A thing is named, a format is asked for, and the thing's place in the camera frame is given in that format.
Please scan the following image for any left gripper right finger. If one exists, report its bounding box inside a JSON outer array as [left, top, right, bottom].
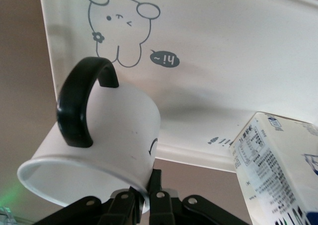
[[148, 169, 249, 225]]

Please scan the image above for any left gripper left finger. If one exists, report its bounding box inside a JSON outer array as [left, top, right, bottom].
[[37, 188, 140, 225]]

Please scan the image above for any white smiley mug black handle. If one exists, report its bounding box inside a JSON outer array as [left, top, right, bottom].
[[16, 57, 161, 215]]

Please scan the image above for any blue white milk carton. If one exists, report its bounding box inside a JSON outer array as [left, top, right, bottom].
[[228, 111, 318, 225]]

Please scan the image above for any cream tray with rabbit print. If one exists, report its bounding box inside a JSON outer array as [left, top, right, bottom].
[[38, 0, 318, 173]]

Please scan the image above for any brown table mat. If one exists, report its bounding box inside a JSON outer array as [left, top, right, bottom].
[[0, 0, 251, 225]]

